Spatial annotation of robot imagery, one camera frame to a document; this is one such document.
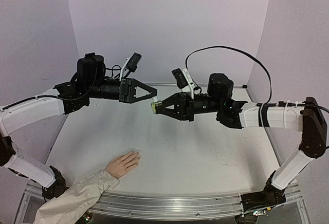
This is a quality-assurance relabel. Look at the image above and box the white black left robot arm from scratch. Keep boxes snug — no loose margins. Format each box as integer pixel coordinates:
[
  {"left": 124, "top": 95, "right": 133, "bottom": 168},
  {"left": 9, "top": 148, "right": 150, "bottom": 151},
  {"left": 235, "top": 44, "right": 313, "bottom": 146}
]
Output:
[{"left": 1, "top": 52, "right": 157, "bottom": 202}]

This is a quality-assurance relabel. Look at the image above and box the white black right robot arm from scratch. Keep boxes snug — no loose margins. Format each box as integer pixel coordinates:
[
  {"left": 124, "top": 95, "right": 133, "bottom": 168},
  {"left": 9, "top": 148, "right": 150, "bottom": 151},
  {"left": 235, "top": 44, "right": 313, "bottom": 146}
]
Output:
[{"left": 151, "top": 69, "right": 327, "bottom": 216}]

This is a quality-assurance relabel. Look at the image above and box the aluminium table front rail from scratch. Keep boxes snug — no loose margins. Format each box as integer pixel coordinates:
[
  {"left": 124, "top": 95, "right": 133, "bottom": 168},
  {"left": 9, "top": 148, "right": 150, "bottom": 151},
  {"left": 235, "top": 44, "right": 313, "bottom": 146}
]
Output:
[{"left": 24, "top": 177, "right": 301, "bottom": 216}]

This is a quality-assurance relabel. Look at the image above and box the aluminium table rear rail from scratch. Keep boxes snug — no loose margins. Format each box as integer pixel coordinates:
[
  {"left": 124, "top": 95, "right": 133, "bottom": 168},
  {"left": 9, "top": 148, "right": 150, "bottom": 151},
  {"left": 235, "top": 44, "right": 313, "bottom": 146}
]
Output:
[{"left": 146, "top": 82, "right": 242, "bottom": 88}]

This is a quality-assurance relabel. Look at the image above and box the black right camera cable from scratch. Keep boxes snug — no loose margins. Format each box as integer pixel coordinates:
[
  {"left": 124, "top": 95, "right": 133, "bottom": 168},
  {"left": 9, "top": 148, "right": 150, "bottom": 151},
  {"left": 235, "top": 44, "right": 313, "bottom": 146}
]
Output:
[{"left": 185, "top": 45, "right": 273, "bottom": 105}]

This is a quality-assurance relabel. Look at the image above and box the bare human hand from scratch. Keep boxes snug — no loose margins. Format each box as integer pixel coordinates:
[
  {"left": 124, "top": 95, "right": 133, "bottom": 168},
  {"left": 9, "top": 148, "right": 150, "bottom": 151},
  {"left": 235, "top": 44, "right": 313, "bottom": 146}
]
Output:
[{"left": 105, "top": 151, "right": 141, "bottom": 179}]

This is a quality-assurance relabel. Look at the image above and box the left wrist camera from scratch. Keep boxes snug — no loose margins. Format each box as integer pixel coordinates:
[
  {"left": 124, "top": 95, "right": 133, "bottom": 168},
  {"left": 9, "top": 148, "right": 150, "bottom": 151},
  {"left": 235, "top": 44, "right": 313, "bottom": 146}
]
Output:
[{"left": 119, "top": 52, "right": 142, "bottom": 80}]

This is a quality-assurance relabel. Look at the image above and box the beige sleeved forearm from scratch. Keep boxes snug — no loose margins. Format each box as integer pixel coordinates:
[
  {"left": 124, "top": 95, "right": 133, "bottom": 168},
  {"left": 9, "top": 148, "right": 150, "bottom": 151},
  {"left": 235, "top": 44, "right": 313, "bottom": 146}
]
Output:
[{"left": 34, "top": 170, "right": 119, "bottom": 223}]

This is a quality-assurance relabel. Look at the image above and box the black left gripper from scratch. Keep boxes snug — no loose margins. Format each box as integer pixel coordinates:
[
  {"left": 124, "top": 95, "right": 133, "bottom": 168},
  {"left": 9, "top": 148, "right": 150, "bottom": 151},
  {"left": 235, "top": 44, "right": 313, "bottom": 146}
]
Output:
[{"left": 87, "top": 77, "right": 159, "bottom": 104}]

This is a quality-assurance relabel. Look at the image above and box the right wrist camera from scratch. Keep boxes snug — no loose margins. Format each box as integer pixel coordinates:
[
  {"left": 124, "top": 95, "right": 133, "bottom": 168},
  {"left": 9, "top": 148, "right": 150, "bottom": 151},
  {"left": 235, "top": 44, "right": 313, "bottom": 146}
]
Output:
[{"left": 172, "top": 68, "right": 197, "bottom": 99}]

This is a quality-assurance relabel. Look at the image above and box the yellow nail polish bottle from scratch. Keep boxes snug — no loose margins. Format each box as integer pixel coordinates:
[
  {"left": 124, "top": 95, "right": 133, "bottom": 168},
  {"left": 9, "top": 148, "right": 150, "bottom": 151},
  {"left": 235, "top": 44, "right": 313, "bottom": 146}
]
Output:
[{"left": 151, "top": 101, "right": 162, "bottom": 114}]

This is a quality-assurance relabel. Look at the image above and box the aluminium table rail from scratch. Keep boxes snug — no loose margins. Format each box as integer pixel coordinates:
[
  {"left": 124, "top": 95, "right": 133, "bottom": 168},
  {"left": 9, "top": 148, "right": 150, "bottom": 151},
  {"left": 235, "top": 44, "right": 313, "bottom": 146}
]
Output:
[
  {"left": 24, "top": 177, "right": 301, "bottom": 216},
  {"left": 146, "top": 82, "right": 242, "bottom": 88}
]

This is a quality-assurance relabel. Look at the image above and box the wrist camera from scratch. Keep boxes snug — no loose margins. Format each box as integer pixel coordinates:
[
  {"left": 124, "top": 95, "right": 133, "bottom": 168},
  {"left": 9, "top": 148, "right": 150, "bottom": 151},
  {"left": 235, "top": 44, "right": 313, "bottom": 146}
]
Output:
[
  {"left": 119, "top": 52, "right": 142, "bottom": 80},
  {"left": 172, "top": 68, "right": 197, "bottom": 99}
]

